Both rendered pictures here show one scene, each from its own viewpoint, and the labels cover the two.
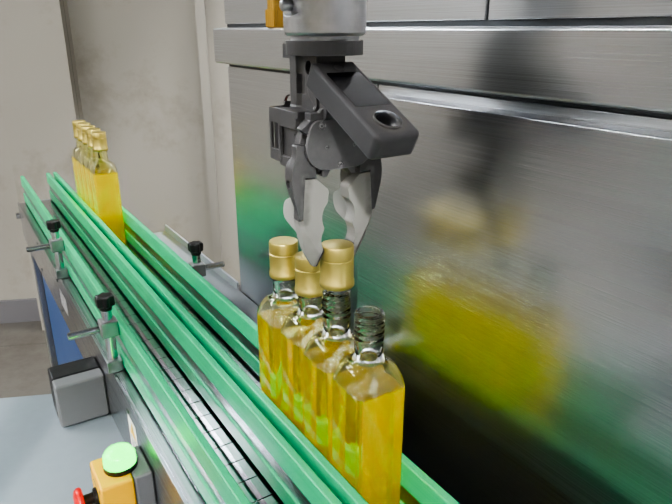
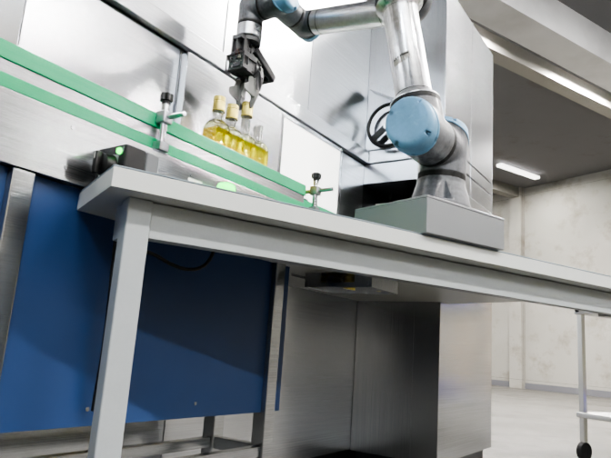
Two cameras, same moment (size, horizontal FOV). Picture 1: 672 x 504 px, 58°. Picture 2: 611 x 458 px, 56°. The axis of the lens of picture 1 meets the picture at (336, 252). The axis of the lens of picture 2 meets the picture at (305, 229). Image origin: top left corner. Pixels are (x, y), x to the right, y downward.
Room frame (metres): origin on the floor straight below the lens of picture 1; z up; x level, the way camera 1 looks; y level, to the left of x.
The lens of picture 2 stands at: (1.02, 1.55, 0.50)
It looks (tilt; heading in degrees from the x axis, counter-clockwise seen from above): 12 degrees up; 247
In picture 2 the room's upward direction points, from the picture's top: 4 degrees clockwise
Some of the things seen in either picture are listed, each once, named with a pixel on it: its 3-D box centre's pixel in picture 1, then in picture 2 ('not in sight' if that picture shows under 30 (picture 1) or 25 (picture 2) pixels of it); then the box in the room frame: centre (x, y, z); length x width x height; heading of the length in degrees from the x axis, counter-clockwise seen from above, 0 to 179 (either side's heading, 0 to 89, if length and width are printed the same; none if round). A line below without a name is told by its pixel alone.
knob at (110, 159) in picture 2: not in sight; (101, 164); (0.97, 0.48, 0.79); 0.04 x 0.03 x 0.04; 123
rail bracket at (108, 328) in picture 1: (94, 337); (171, 121); (0.84, 0.38, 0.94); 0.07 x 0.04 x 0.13; 123
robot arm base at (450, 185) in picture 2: not in sight; (439, 195); (0.19, 0.43, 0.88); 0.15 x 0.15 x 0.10
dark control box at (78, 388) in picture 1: (78, 391); (126, 174); (0.92, 0.45, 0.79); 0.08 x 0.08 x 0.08; 33
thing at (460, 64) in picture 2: not in sight; (434, 114); (-0.59, -0.70, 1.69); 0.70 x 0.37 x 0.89; 33
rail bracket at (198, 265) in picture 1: (207, 272); not in sight; (1.11, 0.25, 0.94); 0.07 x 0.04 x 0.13; 123
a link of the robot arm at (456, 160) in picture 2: not in sight; (442, 149); (0.20, 0.44, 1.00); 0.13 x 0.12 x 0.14; 31
